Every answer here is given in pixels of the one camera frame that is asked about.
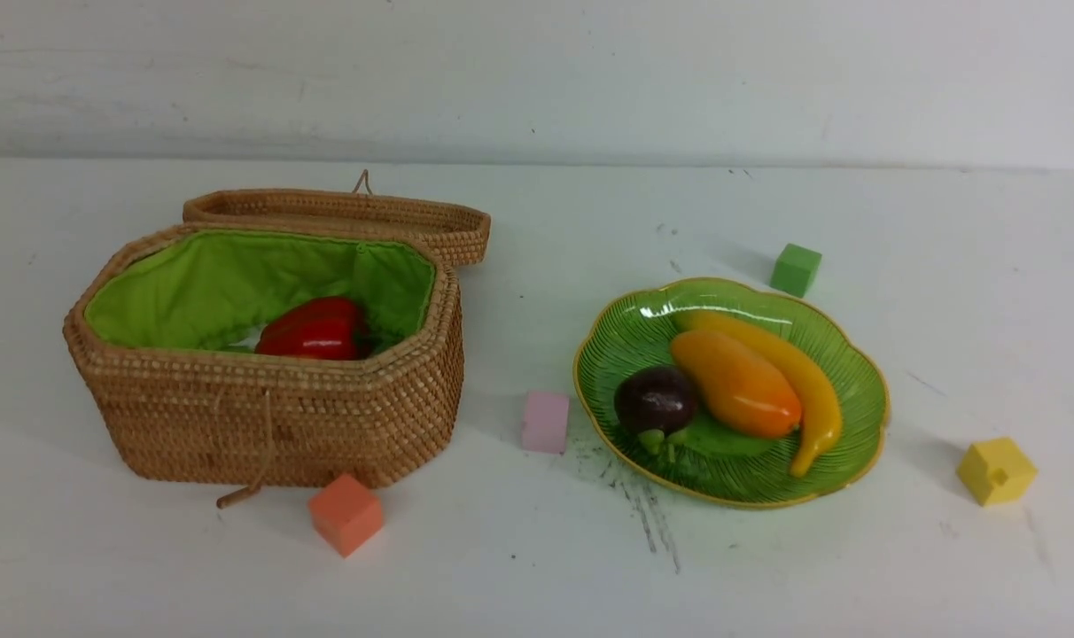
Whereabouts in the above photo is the purple toy mangosteen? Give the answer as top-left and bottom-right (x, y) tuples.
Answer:
(613, 366), (699, 463)

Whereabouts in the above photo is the orange yellow toy mango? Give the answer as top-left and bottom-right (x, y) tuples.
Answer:
(668, 330), (803, 440)

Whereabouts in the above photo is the red toy bell pepper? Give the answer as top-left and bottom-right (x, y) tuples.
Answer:
(253, 296), (372, 361)

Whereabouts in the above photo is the yellow toy banana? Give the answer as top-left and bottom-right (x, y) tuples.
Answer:
(674, 308), (844, 479)

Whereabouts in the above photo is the pink foam cube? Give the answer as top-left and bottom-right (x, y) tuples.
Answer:
(521, 391), (570, 454)

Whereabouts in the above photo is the woven wicker basket lid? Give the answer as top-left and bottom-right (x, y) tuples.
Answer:
(182, 170), (492, 267)

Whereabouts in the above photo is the green glass leaf plate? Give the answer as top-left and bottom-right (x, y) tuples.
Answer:
(572, 277), (891, 510)

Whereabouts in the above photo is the green foam cube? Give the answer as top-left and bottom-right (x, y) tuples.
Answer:
(768, 243), (823, 299)

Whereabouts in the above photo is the orange foam cube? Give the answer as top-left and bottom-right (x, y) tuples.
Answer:
(307, 475), (384, 557)

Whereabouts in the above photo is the woven wicker basket green lining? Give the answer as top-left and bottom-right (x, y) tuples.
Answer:
(63, 222), (464, 508)

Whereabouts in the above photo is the yellow foam cube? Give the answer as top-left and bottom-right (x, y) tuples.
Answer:
(955, 437), (1039, 506)

